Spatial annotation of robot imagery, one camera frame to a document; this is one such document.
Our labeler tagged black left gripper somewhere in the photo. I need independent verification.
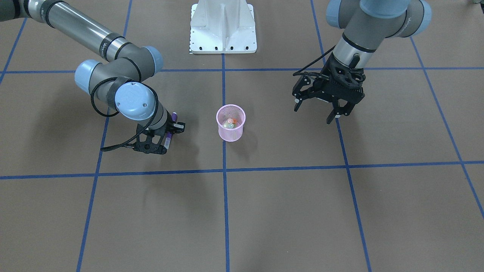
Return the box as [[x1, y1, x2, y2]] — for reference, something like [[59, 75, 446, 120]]
[[292, 53, 366, 125]]

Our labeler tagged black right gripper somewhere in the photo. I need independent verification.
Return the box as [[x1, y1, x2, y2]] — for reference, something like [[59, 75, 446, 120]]
[[133, 121, 186, 155]]

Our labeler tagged purple marker pen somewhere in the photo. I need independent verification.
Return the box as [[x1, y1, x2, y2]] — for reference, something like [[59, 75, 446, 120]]
[[164, 112, 178, 150]]

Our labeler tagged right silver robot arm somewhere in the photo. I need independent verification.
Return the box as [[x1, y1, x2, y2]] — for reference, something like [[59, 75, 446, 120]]
[[1, 0, 186, 155]]

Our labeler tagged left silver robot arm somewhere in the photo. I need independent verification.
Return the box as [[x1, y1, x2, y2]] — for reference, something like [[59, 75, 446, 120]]
[[292, 0, 432, 124]]

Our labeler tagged pink mesh pen holder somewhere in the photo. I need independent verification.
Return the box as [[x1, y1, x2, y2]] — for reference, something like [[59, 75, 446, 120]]
[[216, 104, 246, 142]]

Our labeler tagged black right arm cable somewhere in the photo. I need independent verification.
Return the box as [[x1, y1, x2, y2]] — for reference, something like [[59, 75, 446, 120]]
[[90, 77, 159, 152]]

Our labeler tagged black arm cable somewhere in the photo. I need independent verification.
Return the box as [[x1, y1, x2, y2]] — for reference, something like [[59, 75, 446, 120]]
[[292, 45, 337, 77], [90, 77, 159, 152]]

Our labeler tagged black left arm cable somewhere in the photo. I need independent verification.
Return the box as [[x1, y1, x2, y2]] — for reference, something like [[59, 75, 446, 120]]
[[292, 45, 337, 77]]

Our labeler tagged white pedestal column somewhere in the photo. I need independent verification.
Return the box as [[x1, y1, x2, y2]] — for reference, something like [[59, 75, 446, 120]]
[[189, 0, 258, 54]]

